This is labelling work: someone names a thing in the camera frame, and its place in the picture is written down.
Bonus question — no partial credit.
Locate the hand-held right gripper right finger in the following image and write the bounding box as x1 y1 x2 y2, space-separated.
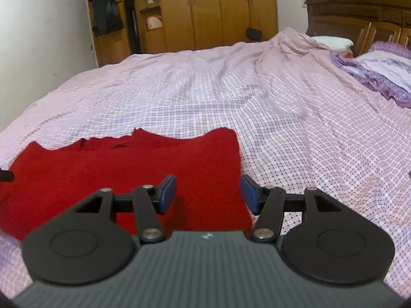
241 174 343 242

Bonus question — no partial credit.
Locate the dark wooden headboard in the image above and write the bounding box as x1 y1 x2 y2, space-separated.
303 0 411 56

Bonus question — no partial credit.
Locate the wooden wardrobe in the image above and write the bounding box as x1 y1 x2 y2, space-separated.
69 0 279 68

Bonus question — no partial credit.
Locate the purple ruffled pillow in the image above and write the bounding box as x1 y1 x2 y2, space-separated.
330 41 411 108

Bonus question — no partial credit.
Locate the black hanging jacket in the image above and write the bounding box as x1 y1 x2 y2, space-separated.
87 0 125 37

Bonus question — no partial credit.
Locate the white pillow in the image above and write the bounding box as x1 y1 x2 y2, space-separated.
312 36 354 52

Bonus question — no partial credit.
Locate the pink checked bedsheet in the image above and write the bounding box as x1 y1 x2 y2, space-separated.
0 27 411 299

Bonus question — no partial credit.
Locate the red knit garment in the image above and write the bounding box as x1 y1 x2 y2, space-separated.
0 128 253 243

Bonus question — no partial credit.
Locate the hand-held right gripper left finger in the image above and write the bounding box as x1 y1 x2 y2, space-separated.
74 174 178 243

